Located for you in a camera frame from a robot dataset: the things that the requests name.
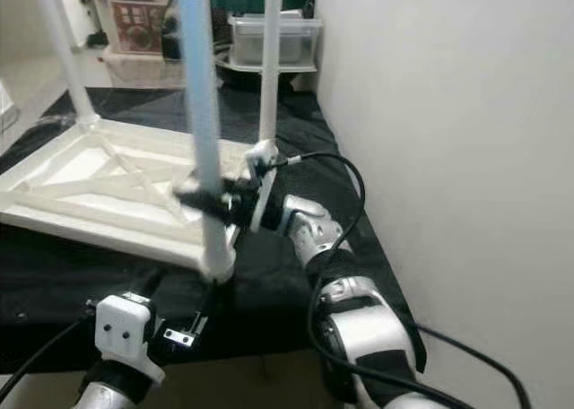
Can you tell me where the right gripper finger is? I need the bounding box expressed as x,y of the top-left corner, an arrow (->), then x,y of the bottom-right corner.
171,188 -> 227,223

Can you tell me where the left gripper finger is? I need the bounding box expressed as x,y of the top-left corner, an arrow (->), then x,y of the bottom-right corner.
135,266 -> 169,300
194,283 -> 222,338

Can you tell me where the black tablecloth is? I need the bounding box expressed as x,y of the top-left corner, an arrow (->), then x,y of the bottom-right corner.
0,86 -> 429,376

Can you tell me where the black wok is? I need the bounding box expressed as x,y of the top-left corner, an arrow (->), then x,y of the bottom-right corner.
214,50 -> 320,92

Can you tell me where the beige stone bench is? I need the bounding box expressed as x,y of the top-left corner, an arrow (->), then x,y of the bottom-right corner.
102,51 -> 178,90

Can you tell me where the black plastic bag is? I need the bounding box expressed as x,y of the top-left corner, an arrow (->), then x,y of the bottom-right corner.
161,4 -> 191,61

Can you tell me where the clear plastic storage box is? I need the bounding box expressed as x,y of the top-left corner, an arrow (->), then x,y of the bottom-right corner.
228,14 -> 325,70

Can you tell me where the black floor mop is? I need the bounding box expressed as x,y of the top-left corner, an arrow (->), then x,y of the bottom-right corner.
84,27 -> 110,50

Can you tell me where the orange lid storage box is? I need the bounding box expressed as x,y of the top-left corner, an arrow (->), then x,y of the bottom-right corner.
93,0 -> 182,57

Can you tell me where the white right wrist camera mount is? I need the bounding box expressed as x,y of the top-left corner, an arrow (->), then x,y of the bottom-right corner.
246,139 -> 281,233

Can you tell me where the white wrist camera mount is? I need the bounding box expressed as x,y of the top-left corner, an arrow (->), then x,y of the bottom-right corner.
246,139 -> 281,233
93,292 -> 169,386

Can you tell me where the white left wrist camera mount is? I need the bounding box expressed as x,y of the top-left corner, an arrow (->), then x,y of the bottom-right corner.
93,292 -> 169,386

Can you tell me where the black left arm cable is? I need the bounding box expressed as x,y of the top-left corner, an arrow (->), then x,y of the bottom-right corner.
0,309 -> 101,403

